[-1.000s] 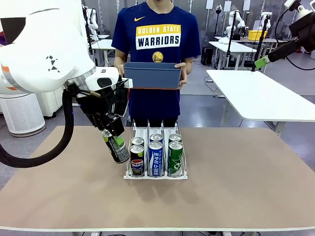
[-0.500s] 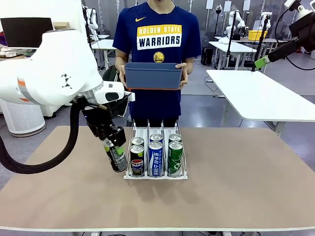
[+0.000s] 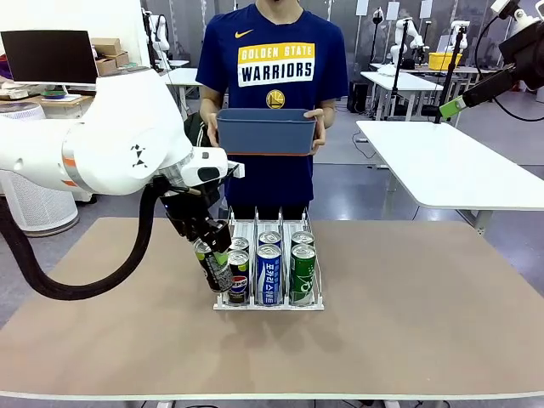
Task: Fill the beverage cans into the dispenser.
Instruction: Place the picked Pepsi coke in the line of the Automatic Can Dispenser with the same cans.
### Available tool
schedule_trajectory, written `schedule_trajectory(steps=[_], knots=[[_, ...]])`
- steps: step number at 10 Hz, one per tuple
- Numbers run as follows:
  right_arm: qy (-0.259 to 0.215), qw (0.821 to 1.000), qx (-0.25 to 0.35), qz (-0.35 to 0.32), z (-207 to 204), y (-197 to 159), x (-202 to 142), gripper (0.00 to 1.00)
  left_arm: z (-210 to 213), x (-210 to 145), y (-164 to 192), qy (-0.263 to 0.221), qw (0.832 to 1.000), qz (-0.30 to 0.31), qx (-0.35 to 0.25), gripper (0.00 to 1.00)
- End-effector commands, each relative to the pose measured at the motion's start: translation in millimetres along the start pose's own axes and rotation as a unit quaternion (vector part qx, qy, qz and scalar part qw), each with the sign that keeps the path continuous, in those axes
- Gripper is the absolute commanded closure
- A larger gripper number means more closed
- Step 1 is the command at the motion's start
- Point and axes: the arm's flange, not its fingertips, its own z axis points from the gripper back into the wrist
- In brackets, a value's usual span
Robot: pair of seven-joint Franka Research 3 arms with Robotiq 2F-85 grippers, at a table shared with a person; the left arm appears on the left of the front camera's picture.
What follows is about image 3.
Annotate person in blue shirt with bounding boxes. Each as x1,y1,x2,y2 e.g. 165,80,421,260
195,0,349,221

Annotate black computer monitor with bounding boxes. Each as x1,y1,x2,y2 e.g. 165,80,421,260
0,29,99,97

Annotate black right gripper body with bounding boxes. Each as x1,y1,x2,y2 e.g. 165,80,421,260
499,20,544,91

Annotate yellow plastic tub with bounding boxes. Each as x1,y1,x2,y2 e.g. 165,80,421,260
428,51,463,71

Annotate large cardboard box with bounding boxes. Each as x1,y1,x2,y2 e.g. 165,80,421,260
95,51,131,77

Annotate white cylindrical air purifier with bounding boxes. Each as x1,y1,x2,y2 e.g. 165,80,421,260
0,100,81,238

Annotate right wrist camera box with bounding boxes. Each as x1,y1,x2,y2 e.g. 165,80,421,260
490,0,520,19

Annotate blue plastic bin orange handles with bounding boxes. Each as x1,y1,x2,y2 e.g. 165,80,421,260
215,108,318,157

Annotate white wire can dispenser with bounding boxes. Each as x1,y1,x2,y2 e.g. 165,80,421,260
212,207,326,311

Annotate person's left hand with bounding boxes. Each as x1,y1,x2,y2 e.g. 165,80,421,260
303,108,328,156

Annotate white rounded side table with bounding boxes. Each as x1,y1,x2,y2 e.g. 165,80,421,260
355,120,544,234

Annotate thick black braided hose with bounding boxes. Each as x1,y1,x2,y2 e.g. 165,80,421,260
0,176,171,301

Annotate small cardboard box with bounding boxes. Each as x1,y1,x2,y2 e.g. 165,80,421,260
91,37,122,56

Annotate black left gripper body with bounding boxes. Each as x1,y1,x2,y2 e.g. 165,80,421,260
163,182,234,242

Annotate white lab table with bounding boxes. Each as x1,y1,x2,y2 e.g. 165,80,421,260
360,71,445,124
163,67,206,116

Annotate person's left forearm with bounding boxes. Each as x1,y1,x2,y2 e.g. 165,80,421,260
316,98,336,128

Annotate person's right forearm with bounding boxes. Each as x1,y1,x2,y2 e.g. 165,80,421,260
200,98,220,124

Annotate dark green striped jacket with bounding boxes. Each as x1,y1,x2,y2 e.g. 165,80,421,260
182,112,218,150

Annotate black computer tower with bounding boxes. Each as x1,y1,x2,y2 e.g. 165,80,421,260
348,82,370,114

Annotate person's right hand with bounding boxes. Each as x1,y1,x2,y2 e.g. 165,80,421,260
206,112,223,149

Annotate blue Pocari Sweat can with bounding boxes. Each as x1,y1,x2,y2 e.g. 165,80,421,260
258,231,283,250
256,244,283,307

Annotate black tripod pole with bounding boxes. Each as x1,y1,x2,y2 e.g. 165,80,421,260
433,23,468,125

